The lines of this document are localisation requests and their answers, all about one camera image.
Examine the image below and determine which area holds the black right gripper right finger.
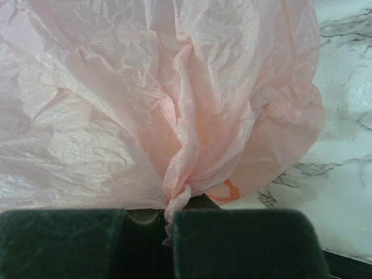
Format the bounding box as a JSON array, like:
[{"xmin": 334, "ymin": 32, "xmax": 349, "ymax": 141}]
[{"xmin": 173, "ymin": 195, "xmax": 331, "ymax": 278}]

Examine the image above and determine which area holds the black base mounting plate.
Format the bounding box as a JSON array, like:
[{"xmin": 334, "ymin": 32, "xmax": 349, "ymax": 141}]
[{"xmin": 323, "ymin": 250, "xmax": 372, "ymax": 279}]

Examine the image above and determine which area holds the pink plastic bag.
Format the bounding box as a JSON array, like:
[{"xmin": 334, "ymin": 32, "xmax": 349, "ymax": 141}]
[{"xmin": 1, "ymin": 1, "xmax": 325, "ymax": 234}]

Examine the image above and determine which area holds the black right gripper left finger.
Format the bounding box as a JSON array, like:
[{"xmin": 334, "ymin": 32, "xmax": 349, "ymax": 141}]
[{"xmin": 1, "ymin": 209, "xmax": 166, "ymax": 278}]

